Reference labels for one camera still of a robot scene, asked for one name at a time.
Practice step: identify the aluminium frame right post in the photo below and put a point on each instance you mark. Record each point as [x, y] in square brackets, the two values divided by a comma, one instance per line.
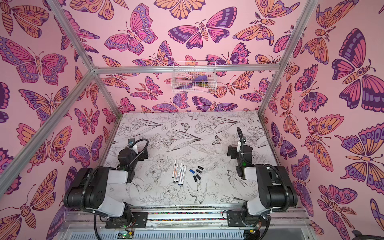
[294, 39]

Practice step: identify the white marker pen blue tip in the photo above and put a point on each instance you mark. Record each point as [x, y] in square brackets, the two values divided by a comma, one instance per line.
[182, 176]

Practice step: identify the aluminium frame back crossbar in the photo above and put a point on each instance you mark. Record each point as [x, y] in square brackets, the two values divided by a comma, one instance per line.
[202, 68]

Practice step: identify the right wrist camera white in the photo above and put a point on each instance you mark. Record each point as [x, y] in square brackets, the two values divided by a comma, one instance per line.
[239, 146]

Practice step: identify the purple item in basket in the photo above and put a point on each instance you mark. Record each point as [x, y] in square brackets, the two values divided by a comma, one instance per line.
[203, 78]

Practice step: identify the white wire basket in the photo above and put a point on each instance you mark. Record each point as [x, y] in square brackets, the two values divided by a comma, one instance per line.
[194, 77]

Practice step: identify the white vented cable duct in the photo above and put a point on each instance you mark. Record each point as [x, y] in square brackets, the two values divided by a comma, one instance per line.
[179, 235]

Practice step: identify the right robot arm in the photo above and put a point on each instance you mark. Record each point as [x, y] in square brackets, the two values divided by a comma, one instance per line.
[275, 189]

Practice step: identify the small green circuit board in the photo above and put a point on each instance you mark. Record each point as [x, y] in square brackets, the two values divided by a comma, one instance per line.
[125, 235]

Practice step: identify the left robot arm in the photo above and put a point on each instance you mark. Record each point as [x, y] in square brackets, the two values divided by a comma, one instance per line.
[88, 191]

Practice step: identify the aluminium frame diagonal bar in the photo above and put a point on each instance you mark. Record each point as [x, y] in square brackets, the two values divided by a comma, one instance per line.
[24, 156]

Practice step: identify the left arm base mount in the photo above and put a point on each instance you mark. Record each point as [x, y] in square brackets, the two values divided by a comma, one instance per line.
[136, 220]

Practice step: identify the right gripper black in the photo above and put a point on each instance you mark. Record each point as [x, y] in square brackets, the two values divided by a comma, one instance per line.
[233, 150]

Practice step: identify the aluminium frame post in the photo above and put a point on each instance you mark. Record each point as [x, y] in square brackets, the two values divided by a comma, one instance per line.
[294, 39]
[67, 27]

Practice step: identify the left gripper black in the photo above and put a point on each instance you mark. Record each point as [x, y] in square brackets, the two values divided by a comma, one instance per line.
[141, 153]

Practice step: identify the aluminium front rail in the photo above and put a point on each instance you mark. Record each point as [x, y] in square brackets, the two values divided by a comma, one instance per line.
[294, 224]

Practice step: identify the aluminium frame left post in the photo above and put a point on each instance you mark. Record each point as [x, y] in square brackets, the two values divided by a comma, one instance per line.
[67, 27]

